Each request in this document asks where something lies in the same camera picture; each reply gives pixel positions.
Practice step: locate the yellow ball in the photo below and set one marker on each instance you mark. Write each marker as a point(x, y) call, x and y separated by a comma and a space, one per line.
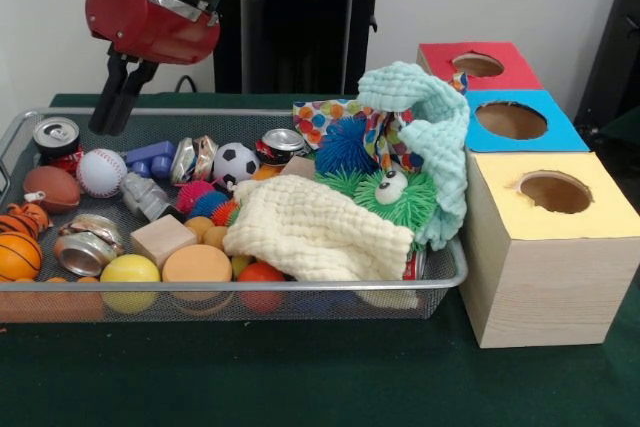
point(130, 268)

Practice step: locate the dark green side table cloth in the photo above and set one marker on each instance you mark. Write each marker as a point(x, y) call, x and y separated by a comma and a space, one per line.
point(625, 129)

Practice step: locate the cream yellow cloth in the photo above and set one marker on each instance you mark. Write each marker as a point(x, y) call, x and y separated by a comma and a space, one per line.
point(320, 232)

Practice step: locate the brown toy football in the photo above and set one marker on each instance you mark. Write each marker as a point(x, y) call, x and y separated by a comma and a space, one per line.
point(52, 189)

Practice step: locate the shallow clear mesh bin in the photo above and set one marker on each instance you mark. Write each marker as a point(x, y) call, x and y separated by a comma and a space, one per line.
point(390, 304)

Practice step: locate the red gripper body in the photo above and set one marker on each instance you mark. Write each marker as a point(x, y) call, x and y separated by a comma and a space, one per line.
point(150, 27)

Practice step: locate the wooden box with three holes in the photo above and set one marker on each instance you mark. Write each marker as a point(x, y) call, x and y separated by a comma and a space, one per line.
point(550, 287)

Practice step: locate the large polka dot cloth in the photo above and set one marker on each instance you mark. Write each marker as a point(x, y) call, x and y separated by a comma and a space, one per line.
point(315, 117)

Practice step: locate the white baseball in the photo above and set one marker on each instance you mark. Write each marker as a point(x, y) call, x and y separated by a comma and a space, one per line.
point(101, 173)

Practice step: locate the orange toy basketball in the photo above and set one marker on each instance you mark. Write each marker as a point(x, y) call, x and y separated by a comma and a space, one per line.
point(19, 256)

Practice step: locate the green spiky toy with eyes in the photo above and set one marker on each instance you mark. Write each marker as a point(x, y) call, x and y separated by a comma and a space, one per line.
point(395, 202)

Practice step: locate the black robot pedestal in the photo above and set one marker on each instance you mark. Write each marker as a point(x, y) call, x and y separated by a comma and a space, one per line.
point(310, 22)

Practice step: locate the purple toy block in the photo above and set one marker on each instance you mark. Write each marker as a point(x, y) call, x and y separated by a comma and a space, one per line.
point(150, 157)

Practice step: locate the large blue fuzzy spiky ball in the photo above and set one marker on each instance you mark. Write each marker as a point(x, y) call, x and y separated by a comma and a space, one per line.
point(345, 147)

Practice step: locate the silver drink can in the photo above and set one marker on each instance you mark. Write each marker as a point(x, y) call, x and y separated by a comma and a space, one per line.
point(56, 136)

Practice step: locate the black chair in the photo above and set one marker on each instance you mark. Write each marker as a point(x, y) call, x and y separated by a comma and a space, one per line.
point(620, 47)

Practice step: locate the black white soccer ball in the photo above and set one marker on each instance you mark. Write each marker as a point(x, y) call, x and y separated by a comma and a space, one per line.
point(236, 163)

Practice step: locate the grey plastic bottle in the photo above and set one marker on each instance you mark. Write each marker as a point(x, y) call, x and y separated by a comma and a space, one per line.
point(145, 194)

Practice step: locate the mint green muslin cloth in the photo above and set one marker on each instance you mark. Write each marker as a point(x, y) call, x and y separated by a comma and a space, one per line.
point(440, 147)

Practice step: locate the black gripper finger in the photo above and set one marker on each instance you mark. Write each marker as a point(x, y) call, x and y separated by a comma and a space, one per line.
point(107, 92)
point(127, 99)

